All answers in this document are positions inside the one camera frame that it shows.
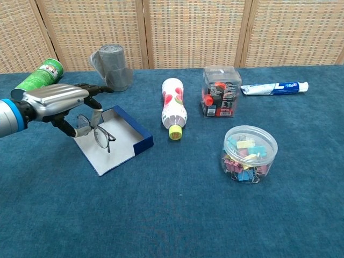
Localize woven rattan folding screen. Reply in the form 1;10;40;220
0;0;344;75

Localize clear jar of binder clips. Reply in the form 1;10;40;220
220;125;279;184

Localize blue glasses case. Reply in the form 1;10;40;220
73;105;154;177

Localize white watermelon print bottle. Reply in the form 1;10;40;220
161;77;188;141

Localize clear box with black items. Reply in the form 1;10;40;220
200;65;242;119

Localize blue velvet tablecloth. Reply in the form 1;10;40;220
0;64;344;258

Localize green chips can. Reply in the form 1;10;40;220
10;58;65;99

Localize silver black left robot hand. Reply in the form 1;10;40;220
20;83;115;138

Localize grey garbage bag roll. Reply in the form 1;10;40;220
89;45;134;92

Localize white blue toothpaste tube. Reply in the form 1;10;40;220
240;81;310;96

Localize black-framed eyeglasses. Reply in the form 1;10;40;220
76;114;117;154

